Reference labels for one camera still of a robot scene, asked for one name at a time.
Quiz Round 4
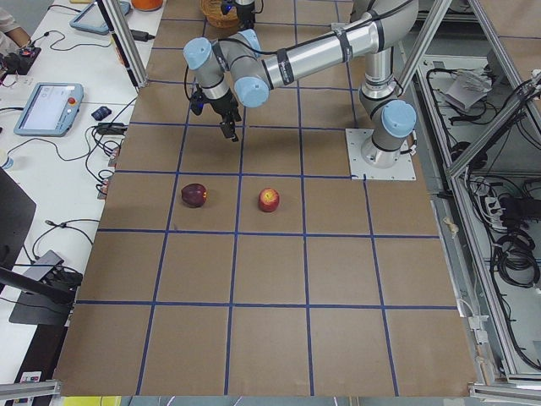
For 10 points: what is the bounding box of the far blue teach pendant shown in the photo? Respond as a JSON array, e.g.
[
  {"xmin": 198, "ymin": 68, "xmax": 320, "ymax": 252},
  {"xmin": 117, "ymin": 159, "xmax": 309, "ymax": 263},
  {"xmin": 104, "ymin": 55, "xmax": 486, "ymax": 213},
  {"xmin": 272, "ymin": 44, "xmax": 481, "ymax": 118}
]
[{"xmin": 69, "ymin": 1, "xmax": 131, "ymax": 35}]

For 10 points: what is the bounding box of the near blue teach pendant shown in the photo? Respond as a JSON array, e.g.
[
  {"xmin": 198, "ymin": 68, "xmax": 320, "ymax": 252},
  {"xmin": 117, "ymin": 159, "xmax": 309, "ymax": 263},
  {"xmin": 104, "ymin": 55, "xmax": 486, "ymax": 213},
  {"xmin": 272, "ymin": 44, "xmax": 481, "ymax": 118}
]
[{"xmin": 14, "ymin": 82, "xmax": 84, "ymax": 137}]

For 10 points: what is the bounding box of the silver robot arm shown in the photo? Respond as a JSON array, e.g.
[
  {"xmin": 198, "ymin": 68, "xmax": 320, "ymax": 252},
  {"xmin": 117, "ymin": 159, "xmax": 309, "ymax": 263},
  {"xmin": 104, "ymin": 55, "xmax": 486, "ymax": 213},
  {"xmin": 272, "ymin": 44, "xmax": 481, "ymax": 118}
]
[{"xmin": 183, "ymin": 1, "xmax": 418, "ymax": 169}]

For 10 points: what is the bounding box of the orange bucket with grey lid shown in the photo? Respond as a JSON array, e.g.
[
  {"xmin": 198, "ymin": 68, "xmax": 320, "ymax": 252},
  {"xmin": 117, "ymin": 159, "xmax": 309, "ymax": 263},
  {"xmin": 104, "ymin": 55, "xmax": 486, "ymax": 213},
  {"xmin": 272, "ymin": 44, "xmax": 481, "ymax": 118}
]
[{"xmin": 131, "ymin": 0, "xmax": 163, "ymax": 12}]

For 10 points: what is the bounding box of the aluminium frame post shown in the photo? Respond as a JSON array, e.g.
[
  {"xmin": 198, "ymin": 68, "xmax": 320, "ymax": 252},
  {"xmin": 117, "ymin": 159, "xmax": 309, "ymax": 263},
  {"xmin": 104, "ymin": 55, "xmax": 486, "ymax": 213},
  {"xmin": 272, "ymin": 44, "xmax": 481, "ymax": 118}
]
[{"xmin": 96, "ymin": 0, "xmax": 148, "ymax": 89}]

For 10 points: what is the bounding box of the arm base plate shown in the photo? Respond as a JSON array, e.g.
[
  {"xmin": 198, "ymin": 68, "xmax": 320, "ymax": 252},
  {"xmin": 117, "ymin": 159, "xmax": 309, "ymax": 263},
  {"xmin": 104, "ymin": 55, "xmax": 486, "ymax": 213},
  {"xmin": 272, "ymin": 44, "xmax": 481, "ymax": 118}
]
[{"xmin": 345, "ymin": 129, "xmax": 417, "ymax": 181}]

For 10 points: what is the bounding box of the red yellow apple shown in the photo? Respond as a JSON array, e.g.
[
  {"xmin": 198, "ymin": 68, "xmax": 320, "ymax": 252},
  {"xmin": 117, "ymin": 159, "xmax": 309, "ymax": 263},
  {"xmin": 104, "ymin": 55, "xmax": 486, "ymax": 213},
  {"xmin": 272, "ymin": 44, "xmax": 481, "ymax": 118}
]
[{"xmin": 258, "ymin": 188, "xmax": 280, "ymax": 212}]

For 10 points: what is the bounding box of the woven wicker basket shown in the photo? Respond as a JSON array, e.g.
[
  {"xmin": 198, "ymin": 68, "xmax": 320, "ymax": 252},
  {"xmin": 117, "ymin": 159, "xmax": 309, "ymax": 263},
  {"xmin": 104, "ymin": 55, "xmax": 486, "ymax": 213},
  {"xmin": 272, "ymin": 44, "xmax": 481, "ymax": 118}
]
[{"xmin": 199, "ymin": 0, "xmax": 239, "ymax": 29}]

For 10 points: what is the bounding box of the black power adapter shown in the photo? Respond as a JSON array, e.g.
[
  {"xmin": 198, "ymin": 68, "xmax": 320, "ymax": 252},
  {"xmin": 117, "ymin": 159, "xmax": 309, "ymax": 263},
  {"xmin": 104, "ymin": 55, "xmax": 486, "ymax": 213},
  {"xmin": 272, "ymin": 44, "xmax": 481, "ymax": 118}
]
[{"xmin": 130, "ymin": 30, "xmax": 156, "ymax": 42}]

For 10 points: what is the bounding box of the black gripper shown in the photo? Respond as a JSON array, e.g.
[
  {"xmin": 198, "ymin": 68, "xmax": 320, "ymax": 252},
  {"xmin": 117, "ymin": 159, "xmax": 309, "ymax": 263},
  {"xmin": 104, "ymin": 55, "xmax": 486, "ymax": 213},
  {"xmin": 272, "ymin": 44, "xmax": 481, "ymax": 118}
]
[
  {"xmin": 208, "ymin": 91, "xmax": 242, "ymax": 142},
  {"xmin": 234, "ymin": 0, "xmax": 255, "ymax": 30}
]

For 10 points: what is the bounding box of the blue teach pendant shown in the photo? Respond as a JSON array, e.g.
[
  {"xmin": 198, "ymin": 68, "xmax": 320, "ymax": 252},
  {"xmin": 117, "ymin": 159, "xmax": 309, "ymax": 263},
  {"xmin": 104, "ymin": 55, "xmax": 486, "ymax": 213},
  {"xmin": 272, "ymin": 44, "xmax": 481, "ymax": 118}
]
[
  {"xmin": 69, "ymin": 1, "xmax": 131, "ymax": 35},
  {"xmin": 14, "ymin": 82, "xmax": 84, "ymax": 137}
]

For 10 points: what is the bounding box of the black monitor stand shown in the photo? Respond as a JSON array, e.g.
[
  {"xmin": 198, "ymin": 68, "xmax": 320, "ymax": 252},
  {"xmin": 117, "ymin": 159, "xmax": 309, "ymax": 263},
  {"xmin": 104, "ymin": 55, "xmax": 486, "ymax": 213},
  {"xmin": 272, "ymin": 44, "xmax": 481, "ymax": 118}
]
[{"xmin": 1, "ymin": 171, "xmax": 82, "ymax": 326}]

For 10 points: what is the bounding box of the dark red apple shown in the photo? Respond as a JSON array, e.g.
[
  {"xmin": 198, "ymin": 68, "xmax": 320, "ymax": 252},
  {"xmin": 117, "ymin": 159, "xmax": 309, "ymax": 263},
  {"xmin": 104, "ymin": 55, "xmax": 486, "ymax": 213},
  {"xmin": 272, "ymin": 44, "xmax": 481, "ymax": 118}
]
[{"xmin": 181, "ymin": 183, "xmax": 207, "ymax": 208}]

